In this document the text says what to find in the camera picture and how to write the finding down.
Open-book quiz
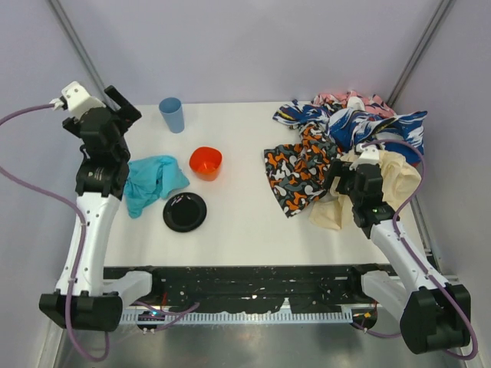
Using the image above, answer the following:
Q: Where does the cream cloth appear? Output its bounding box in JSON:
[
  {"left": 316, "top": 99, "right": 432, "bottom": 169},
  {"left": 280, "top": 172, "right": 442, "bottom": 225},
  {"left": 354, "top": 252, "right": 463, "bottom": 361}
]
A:
[{"left": 309, "top": 151, "right": 421, "bottom": 230}]

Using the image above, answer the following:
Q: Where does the turquoise cloth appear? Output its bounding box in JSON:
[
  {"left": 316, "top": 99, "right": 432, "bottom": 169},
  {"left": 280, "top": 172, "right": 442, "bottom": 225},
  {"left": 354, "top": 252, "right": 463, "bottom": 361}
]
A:
[{"left": 124, "top": 155, "right": 189, "bottom": 219}]

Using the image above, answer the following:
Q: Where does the blue white patterned cloth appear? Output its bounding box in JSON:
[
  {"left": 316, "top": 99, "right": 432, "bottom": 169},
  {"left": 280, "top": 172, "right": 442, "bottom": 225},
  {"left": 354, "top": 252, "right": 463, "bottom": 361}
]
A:
[{"left": 273, "top": 100, "right": 427, "bottom": 166}]

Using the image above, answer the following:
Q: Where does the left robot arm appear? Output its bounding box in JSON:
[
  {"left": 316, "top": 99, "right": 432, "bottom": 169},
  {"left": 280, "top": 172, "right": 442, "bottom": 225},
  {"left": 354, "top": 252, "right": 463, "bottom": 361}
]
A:
[{"left": 38, "top": 81, "right": 152, "bottom": 332}]

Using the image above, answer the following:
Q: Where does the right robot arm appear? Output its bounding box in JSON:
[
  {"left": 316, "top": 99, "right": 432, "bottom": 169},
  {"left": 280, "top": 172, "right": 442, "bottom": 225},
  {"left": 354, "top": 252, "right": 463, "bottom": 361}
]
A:
[{"left": 325, "top": 160, "right": 478, "bottom": 360}]

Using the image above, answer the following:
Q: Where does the orange black camouflage cloth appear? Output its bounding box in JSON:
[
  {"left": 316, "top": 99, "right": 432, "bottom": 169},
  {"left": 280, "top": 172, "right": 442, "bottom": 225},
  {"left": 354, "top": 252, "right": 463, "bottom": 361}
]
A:
[{"left": 263, "top": 122, "right": 341, "bottom": 218}]

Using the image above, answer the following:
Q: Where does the pink patterned cloth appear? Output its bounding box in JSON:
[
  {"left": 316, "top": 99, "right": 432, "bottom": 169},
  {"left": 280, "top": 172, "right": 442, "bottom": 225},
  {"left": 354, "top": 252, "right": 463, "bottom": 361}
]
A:
[{"left": 313, "top": 90, "right": 396, "bottom": 117}]

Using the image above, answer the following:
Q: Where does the blue plastic cup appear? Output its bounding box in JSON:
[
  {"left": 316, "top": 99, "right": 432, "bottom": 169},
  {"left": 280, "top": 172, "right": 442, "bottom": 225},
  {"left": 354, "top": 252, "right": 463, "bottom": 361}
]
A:
[{"left": 159, "top": 97, "right": 185, "bottom": 133}]

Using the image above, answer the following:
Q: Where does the orange plastic bowl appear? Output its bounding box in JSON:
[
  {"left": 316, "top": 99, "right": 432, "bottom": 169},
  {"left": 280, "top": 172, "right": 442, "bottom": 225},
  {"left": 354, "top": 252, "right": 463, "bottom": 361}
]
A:
[{"left": 189, "top": 146, "right": 222, "bottom": 181}]

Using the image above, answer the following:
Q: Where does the black round plate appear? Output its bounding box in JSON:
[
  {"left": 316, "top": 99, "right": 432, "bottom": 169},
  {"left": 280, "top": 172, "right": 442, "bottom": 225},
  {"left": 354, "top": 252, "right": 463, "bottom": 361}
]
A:
[{"left": 163, "top": 192, "right": 207, "bottom": 233}]

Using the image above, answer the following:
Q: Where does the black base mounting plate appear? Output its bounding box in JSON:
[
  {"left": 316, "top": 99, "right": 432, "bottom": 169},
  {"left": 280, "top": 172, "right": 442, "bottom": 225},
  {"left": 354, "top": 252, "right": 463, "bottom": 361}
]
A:
[{"left": 103, "top": 264, "right": 392, "bottom": 314}]

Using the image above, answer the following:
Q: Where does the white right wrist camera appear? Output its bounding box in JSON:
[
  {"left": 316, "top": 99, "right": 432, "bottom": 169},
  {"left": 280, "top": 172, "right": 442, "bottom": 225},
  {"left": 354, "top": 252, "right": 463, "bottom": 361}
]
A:
[{"left": 349, "top": 143, "right": 380, "bottom": 171}]

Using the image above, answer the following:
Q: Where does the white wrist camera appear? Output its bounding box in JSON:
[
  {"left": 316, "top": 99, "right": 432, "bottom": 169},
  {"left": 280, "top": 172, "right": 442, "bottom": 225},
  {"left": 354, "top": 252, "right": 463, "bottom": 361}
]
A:
[
  {"left": 50, "top": 81, "right": 107, "bottom": 120},
  {"left": 349, "top": 143, "right": 380, "bottom": 171}
]

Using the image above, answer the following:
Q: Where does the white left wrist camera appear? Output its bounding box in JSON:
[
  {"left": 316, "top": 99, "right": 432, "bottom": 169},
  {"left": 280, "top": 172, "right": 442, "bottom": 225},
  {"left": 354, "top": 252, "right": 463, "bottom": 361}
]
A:
[{"left": 50, "top": 81, "right": 107, "bottom": 120}]

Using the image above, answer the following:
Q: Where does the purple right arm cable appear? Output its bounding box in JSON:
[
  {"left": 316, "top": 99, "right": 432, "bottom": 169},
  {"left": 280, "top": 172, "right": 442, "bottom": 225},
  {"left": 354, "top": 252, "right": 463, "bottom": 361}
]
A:
[{"left": 354, "top": 138, "right": 479, "bottom": 362}]

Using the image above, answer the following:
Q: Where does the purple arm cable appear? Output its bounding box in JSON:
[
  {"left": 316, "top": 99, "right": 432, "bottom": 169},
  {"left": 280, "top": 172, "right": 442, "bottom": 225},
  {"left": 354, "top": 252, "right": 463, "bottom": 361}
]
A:
[
  {"left": 354, "top": 138, "right": 479, "bottom": 362},
  {"left": 0, "top": 102, "right": 200, "bottom": 362}
]

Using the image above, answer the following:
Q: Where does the left aluminium frame post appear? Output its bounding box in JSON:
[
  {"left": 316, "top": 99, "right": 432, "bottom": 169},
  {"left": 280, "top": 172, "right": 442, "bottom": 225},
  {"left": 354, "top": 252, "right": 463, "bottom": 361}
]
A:
[{"left": 46, "top": 0, "right": 104, "bottom": 95}]

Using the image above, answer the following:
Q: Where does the aluminium frame post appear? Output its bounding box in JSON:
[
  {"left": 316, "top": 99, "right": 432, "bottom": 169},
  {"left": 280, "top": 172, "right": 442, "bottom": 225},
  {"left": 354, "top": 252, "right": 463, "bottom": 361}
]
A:
[
  {"left": 387, "top": 0, "right": 456, "bottom": 107},
  {"left": 46, "top": 0, "right": 104, "bottom": 95}
]

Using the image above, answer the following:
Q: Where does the aluminium front rail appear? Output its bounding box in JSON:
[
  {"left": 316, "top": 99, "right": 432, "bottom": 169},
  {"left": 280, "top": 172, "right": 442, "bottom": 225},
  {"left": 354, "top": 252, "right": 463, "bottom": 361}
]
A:
[{"left": 445, "top": 274, "right": 463, "bottom": 284}]

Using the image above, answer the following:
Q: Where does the right aluminium frame post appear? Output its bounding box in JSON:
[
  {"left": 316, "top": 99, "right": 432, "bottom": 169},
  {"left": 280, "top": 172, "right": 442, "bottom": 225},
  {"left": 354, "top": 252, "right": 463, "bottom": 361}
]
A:
[{"left": 387, "top": 0, "right": 456, "bottom": 107}]

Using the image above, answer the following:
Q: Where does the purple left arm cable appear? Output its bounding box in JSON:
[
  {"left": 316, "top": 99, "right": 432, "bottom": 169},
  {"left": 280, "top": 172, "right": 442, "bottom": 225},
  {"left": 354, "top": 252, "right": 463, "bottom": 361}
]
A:
[{"left": 0, "top": 102, "right": 200, "bottom": 362}]

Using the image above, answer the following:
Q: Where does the white slotted cable duct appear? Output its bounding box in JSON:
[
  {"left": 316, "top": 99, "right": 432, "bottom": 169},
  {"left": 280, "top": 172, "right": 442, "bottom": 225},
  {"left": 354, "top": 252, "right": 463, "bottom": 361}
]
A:
[{"left": 120, "top": 308, "right": 353, "bottom": 325}]

